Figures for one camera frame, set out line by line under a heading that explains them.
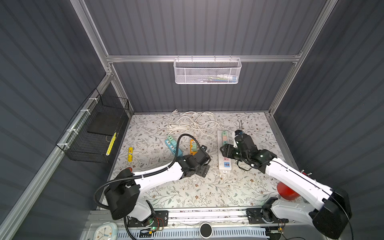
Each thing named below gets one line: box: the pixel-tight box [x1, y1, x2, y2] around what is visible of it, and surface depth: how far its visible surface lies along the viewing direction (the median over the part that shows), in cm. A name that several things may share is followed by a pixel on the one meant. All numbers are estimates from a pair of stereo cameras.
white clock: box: [93, 221, 118, 240], surface depth 69 cm
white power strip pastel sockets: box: [217, 130, 232, 171], surface depth 92 cm
